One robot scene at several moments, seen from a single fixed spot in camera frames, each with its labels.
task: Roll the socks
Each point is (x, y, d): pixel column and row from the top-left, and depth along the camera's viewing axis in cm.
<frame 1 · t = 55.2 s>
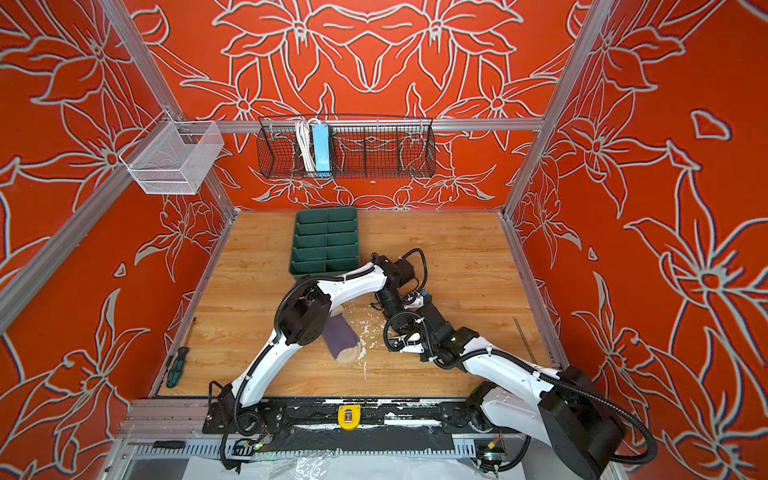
left hand: (409, 336, 85), fingers open
right hand: (414, 330, 87), fingers closed
green plastic divider tray: (322, 242, 108), point 4 cm above the table
purple sock beige toe: (341, 337, 89), on the table
metal hex key: (524, 340, 87), on the table
green handled screwdriver: (177, 366, 81), point 3 cm above the table

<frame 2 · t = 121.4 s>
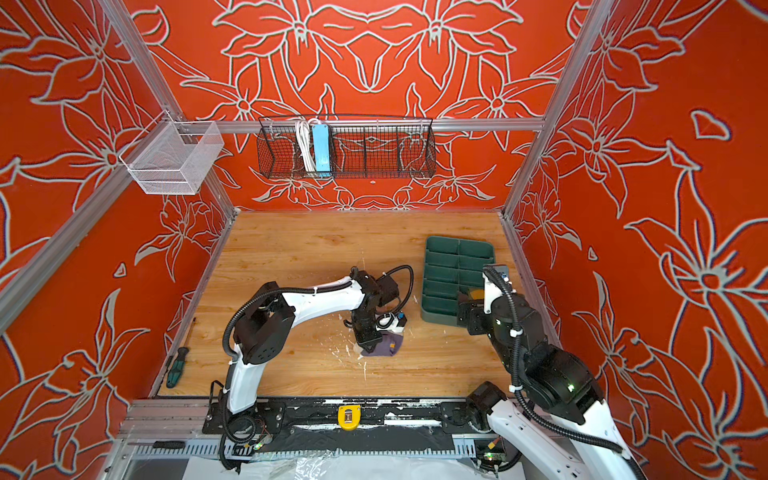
left hand: (371, 344, 84), fingers closed
right hand: (469, 291, 64), fingers open
green plastic divider tray: (452, 265, 100), point 5 cm above the table
purple sock beige toe: (391, 344, 83), point 4 cm above the table
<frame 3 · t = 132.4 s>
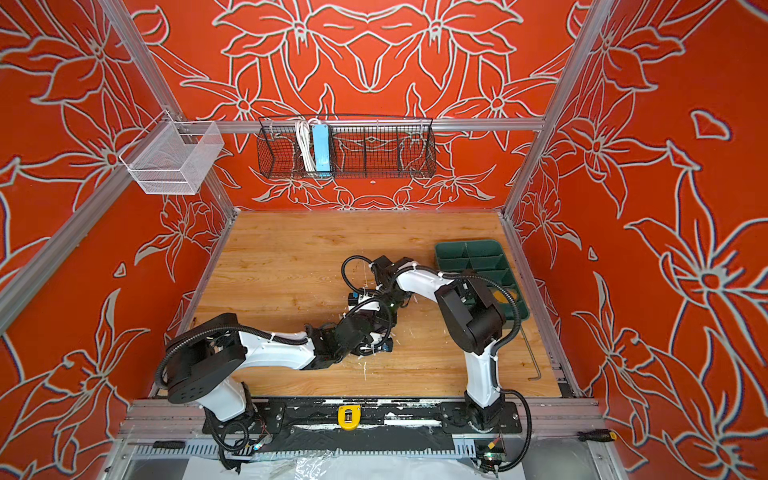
left hand: (365, 316, 87), fingers open
right hand: (371, 326, 88), fingers closed
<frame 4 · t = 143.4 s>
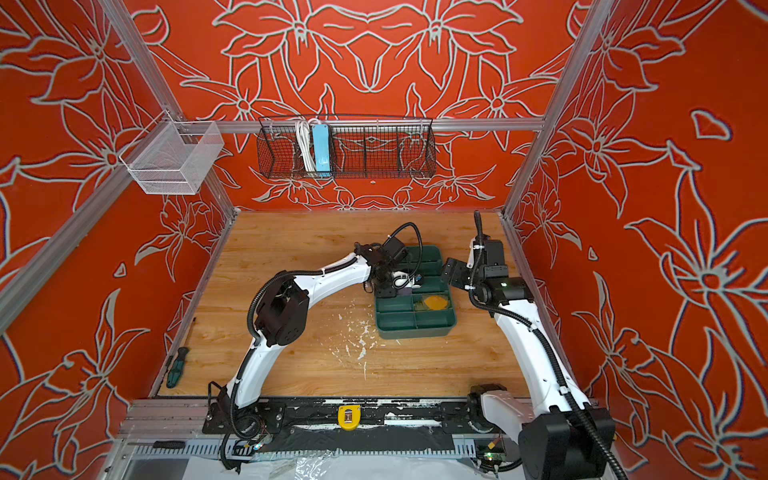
left hand: (391, 281, 95), fingers open
right hand: (451, 269, 79), fingers open
green plastic divider tray: (426, 310, 87), point 7 cm above the table
